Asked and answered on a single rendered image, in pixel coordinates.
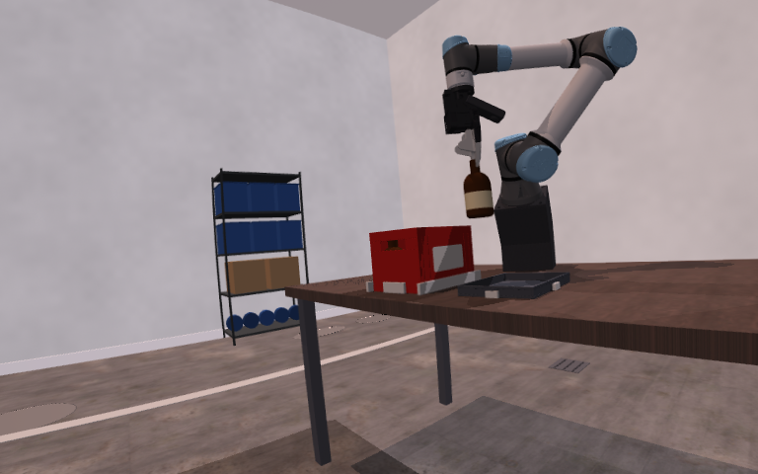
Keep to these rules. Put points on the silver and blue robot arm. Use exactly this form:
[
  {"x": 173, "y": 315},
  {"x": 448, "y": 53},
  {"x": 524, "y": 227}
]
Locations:
[{"x": 599, "y": 55}]

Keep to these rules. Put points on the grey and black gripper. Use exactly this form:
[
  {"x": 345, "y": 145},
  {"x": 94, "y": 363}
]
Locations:
[{"x": 466, "y": 116}]

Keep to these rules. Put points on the red crate with dividers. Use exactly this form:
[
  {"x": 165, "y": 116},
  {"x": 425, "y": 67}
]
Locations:
[{"x": 428, "y": 253}]

